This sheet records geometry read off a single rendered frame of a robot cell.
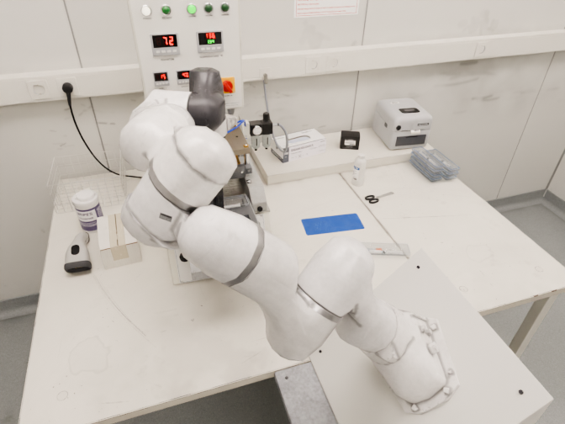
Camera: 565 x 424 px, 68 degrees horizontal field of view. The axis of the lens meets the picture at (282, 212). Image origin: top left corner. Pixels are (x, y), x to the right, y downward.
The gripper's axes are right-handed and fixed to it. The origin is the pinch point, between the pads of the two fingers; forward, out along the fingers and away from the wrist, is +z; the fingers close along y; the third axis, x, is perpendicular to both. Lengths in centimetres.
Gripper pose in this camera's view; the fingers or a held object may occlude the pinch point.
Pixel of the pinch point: (216, 197)
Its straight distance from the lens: 128.4
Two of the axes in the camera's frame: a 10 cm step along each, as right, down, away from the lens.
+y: 2.8, 5.8, -7.6
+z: -0.2, 8.0, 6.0
